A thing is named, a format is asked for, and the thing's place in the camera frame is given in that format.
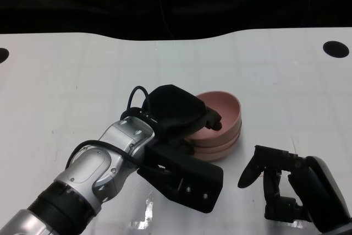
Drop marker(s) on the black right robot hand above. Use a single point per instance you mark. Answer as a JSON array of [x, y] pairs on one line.
[[321, 191]]

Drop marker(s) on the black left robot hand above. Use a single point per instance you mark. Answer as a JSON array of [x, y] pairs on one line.
[[176, 111]]

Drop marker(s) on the pink plastic bowl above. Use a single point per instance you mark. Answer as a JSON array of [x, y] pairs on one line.
[[225, 108], [231, 138], [217, 153]]

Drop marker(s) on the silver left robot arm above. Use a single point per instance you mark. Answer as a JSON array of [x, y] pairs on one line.
[[90, 169]]

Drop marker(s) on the black backdrop cloth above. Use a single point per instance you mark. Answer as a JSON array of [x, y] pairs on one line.
[[110, 4]]

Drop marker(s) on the black round table grommet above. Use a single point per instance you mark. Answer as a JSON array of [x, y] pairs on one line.
[[335, 49], [3, 55]]

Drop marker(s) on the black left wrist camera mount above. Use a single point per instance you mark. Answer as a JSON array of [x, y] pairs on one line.
[[192, 185]]

